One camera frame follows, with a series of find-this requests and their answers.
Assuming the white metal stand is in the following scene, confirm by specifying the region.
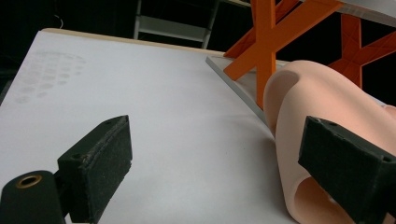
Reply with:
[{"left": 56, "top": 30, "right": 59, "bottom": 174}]
[{"left": 134, "top": 0, "right": 219, "bottom": 49}]

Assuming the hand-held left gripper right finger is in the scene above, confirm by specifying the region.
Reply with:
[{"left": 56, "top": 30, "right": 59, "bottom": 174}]
[{"left": 297, "top": 115, "right": 396, "bottom": 224}]

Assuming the pink slipper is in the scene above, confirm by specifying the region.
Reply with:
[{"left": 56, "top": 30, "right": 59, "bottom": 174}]
[
  {"left": 262, "top": 60, "right": 396, "bottom": 224},
  {"left": 384, "top": 105, "right": 396, "bottom": 120}
]

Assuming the white shoe rack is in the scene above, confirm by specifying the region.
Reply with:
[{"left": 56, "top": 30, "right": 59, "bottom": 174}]
[{"left": 205, "top": 0, "right": 396, "bottom": 125}]

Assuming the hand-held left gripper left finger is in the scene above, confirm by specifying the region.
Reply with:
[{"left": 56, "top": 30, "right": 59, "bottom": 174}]
[{"left": 56, "top": 115, "right": 134, "bottom": 224}]

